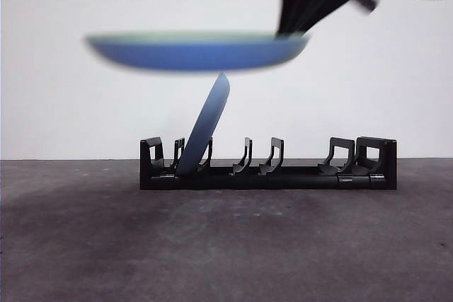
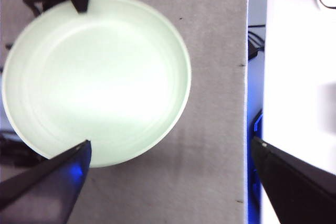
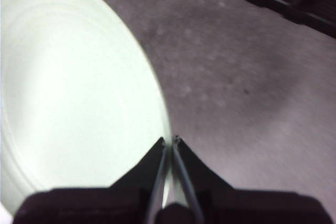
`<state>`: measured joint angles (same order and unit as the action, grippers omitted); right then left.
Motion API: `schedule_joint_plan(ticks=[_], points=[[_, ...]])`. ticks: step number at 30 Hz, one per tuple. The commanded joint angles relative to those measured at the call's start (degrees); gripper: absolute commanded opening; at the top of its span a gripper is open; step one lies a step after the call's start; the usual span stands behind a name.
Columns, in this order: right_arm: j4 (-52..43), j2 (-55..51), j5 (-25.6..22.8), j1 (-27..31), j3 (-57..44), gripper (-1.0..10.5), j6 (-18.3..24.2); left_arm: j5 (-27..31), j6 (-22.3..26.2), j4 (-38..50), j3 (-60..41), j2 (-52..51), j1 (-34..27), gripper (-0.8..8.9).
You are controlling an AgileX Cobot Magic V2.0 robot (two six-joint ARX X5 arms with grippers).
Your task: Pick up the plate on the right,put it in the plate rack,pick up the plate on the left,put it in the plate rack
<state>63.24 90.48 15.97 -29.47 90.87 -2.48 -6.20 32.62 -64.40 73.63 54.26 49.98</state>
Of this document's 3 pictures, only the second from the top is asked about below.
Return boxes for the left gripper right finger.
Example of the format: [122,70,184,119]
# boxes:
[251,136,336,224]

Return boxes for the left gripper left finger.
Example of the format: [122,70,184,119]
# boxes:
[0,139,92,224]

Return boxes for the pale green round plate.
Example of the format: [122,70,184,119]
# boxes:
[1,0,192,168]

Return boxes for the blue metal frame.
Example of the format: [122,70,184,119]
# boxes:
[243,108,264,224]

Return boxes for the black cable bundle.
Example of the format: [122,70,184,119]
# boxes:
[248,24,265,60]

